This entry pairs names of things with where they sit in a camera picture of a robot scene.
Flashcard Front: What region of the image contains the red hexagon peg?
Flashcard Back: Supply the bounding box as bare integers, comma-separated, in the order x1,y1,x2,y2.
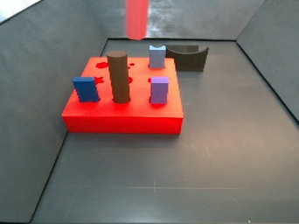
126,0,150,40

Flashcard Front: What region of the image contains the red peg board block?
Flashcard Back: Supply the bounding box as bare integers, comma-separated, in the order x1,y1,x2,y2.
62,57,183,135

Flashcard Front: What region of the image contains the purple square peg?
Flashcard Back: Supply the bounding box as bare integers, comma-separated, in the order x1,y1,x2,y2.
151,77,170,104

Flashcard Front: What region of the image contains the blue rectangular peg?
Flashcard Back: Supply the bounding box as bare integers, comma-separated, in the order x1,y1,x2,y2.
72,77,100,102

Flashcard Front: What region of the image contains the black curved cradle stand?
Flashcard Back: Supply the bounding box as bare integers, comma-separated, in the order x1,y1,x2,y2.
166,45,210,72

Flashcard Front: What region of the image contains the brown cylinder peg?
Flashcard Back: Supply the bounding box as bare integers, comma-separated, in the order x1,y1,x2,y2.
107,51,131,103

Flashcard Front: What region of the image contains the light blue notched peg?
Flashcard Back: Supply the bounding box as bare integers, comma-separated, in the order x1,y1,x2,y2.
150,45,166,68

